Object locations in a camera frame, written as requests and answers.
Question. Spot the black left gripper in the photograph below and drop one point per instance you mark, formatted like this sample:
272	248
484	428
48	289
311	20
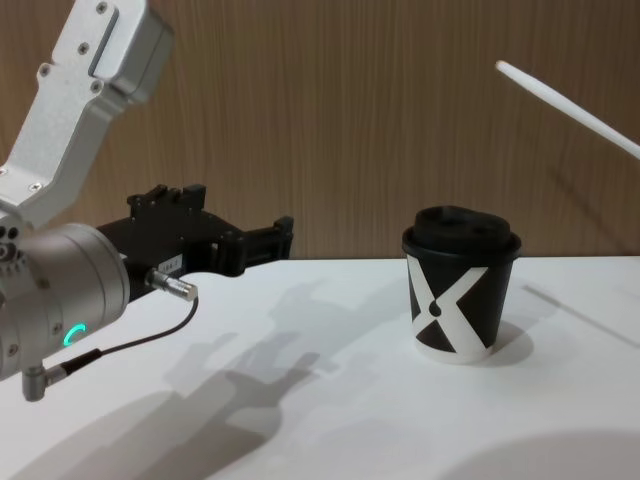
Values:
165	235

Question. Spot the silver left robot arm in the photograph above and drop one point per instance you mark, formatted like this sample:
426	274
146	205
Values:
65	280

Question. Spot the black plastic cup lid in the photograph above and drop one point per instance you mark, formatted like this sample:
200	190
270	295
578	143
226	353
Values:
462	232

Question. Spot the black white paper cup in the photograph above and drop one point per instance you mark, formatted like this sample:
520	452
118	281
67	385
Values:
457	310

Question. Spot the thin white stick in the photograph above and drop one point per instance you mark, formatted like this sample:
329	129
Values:
570	107

